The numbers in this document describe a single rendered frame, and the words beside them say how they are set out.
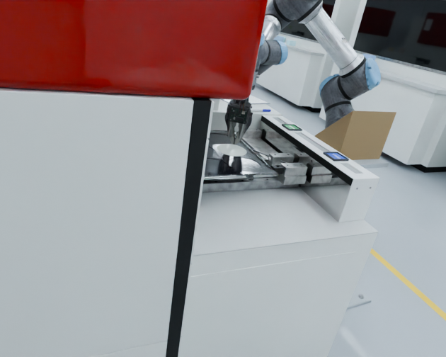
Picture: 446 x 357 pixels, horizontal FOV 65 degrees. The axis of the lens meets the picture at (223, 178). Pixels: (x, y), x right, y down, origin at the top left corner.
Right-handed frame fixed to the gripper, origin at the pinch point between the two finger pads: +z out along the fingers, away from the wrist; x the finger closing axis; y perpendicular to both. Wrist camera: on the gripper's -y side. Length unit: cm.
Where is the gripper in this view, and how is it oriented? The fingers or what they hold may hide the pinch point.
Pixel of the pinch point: (234, 140)
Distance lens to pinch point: 122.6
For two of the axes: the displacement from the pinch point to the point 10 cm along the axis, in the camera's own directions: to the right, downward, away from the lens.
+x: 9.8, 2.0, -0.9
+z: -1.5, 8.9, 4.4
